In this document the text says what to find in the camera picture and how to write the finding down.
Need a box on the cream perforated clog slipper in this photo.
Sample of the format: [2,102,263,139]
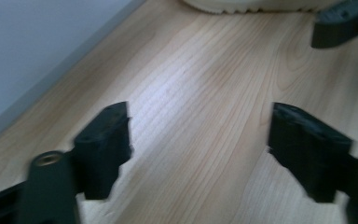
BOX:
[181,0,344,15]

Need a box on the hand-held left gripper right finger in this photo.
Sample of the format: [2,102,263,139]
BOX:
[268,102,355,203]

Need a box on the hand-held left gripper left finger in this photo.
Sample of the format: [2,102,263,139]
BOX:
[73,101,134,201]

